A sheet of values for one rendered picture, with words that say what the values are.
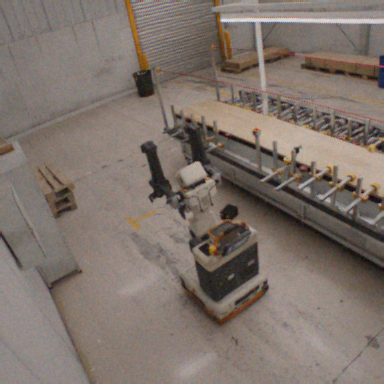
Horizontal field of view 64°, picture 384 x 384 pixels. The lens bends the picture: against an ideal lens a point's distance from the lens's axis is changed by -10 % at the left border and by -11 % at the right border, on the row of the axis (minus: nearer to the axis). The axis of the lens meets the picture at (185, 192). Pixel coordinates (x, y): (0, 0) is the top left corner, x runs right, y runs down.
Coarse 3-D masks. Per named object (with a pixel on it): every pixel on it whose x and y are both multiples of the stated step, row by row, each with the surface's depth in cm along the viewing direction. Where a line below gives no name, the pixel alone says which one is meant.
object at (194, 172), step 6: (198, 162) 277; (186, 168) 272; (192, 168) 273; (198, 168) 274; (180, 174) 270; (186, 174) 270; (192, 174) 271; (198, 174) 273; (204, 174) 275; (180, 180) 274; (186, 180) 269; (192, 180) 270; (198, 180) 274; (180, 186) 280; (186, 186) 272
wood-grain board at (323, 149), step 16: (176, 112) 525; (192, 112) 512; (208, 112) 501; (224, 112) 491; (240, 112) 481; (224, 128) 442; (240, 128) 434; (272, 128) 419; (288, 128) 412; (304, 128) 405; (288, 144) 377; (304, 144) 371; (320, 144) 365; (336, 144) 359; (352, 144) 353; (304, 160) 342; (320, 160) 337; (336, 160) 331; (352, 160) 326; (368, 160) 321; (368, 176) 299
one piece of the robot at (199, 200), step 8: (208, 176) 288; (208, 184) 276; (176, 192) 276; (184, 192) 272; (192, 192) 270; (200, 192) 274; (208, 192) 278; (184, 200) 277; (192, 200) 271; (200, 200) 276; (208, 200) 280; (192, 208) 286; (200, 208) 278; (208, 208) 292; (192, 216) 300; (200, 216) 289; (208, 216) 296; (192, 224) 294; (200, 224) 294; (208, 224) 299; (216, 224) 304; (192, 232) 302; (200, 232) 297; (200, 240) 299
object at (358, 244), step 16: (208, 128) 467; (240, 144) 421; (256, 160) 408; (272, 160) 381; (224, 176) 490; (240, 176) 460; (304, 176) 347; (256, 192) 439; (272, 192) 414; (320, 192) 336; (336, 192) 317; (352, 192) 299; (288, 208) 397; (304, 208) 371; (368, 208) 290; (304, 224) 385; (320, 224) 362; (336, 224) 340; (336, 240) 346; (352, 240) 328; (368, 240) 310; (368, 256) 314
